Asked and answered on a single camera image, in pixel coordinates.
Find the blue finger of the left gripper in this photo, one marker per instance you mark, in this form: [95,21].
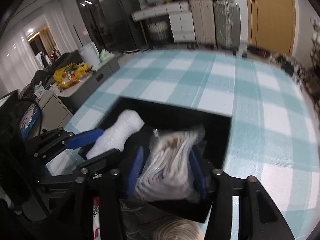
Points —
[75,141]
[108,160]

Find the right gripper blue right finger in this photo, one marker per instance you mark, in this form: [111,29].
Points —
[259,217]

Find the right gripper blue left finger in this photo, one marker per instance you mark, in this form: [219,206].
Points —
[111,186]

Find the white bubble foam piece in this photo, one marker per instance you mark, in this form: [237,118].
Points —
[127,124]

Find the clear bag of white cloth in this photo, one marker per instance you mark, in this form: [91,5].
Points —
[167,173]

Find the red white printed packet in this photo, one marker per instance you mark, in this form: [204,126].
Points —
[96,220]

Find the cream cloth bag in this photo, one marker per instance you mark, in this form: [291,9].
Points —
[178,229]

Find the black cardboard box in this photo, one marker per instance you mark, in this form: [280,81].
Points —
[159,118]

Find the grey side cabinet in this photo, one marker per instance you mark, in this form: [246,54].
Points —
[74,97]

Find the yellow plastic bag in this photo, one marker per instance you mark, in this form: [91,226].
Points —
[70,75]

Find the teal checked tablecloth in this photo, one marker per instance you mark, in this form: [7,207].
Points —
[272,137]

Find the white air purifier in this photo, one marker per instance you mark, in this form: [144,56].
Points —
[90,54]

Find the dark refrigerator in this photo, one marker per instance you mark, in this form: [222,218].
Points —
[126,33]

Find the laundry basket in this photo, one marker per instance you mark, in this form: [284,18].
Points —
[159,31]

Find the shoe rack with shoes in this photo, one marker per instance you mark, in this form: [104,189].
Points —
[308,57]

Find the white drawer desk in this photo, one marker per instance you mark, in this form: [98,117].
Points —
[180,18]

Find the beige suitcase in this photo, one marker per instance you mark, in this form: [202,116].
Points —
[204,22]

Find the silver suitcase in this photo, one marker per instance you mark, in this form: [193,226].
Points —
[227,24]

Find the wooden door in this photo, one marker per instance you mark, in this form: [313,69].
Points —
[271,25]

